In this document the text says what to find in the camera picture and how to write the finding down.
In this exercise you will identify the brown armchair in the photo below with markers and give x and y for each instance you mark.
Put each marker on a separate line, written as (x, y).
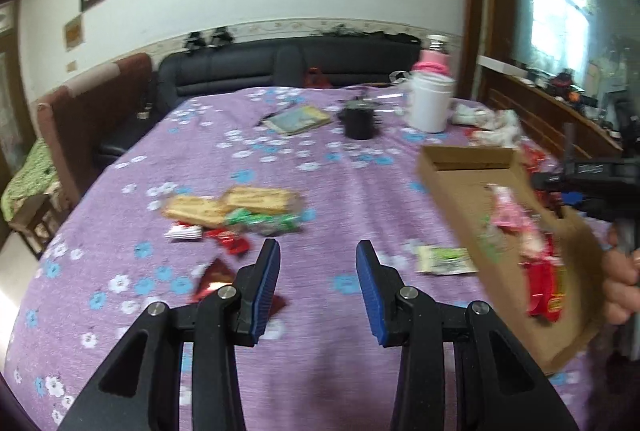
(95, 111)

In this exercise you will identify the red packet with green label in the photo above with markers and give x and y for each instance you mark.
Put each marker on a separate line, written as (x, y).
(547, 293)

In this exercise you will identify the black leather sofa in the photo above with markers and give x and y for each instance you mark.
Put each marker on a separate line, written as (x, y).
(240, 66)

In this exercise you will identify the clear plastic container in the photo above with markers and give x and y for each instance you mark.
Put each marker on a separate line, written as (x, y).
(400, 76)

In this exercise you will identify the pink sleeved glass bottle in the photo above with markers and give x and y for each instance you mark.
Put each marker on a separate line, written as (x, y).
(434, 58)

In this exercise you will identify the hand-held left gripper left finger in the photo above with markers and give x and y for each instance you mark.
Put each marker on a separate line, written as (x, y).
(267, 291)

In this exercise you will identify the small white red packet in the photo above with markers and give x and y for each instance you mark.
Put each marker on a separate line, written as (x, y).
(182, 232)

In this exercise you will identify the tan biscuit packet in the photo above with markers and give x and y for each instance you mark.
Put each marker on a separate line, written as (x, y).
(192, 208)
(257, 198)

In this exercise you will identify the yellow green book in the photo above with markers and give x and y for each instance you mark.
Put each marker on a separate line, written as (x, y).
(297, 120)

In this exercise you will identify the small pink snack packet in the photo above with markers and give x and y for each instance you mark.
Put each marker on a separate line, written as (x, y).
(502, 206)

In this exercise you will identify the green patterned cloth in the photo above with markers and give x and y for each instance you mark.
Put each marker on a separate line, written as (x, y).
(25, 176)

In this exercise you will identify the white wall switch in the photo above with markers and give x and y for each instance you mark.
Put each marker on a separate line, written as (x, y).
(72, 66)

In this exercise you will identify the brown cardboard box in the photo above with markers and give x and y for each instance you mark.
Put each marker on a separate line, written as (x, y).
(465, 196)

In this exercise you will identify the wooden glazed door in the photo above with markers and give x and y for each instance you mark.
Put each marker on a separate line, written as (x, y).
(7, 61)

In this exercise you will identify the small wall plaque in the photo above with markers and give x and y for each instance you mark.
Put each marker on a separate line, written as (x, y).
(73, 31)

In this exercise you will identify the purple floral tablecloth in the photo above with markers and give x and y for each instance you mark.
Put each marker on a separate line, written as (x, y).
(310, 191)

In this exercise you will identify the white plastic jar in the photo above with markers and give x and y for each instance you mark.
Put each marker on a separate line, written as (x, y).
(430, 103)

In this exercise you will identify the white crumpled cloth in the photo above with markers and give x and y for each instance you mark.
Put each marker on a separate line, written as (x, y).
(485, 118)

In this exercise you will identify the black ornament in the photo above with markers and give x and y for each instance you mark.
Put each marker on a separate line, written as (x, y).
(195, 40)
(220, 35)

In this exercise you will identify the white green snack packet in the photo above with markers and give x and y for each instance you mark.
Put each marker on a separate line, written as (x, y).
(445, 259)

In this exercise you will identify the black cup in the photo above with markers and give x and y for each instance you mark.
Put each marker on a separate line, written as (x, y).
(359, 121)

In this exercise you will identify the cluttered wooden cabinet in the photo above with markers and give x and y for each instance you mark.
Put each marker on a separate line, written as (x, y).
(540, 106)

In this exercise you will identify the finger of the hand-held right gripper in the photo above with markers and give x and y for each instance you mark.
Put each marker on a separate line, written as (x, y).
(547, 181)
(597, 208)

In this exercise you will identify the green candy packet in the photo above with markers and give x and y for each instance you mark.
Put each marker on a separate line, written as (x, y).
(260, 221)

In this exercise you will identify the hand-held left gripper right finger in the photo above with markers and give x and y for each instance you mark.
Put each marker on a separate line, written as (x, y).
(370, 296)

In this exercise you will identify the wide dark red snack packet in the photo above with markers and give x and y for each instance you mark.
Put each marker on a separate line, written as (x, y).
(215, 276)

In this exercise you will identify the red bag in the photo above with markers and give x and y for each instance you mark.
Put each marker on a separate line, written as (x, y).
(315, 78)

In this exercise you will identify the small shiny red packet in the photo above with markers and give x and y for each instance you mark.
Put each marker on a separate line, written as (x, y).
(232, 241)

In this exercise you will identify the person's right hand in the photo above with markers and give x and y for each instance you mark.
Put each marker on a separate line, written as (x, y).
(622, 281)

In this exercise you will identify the red wrappers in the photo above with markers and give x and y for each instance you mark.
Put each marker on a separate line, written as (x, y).
(532, 158)

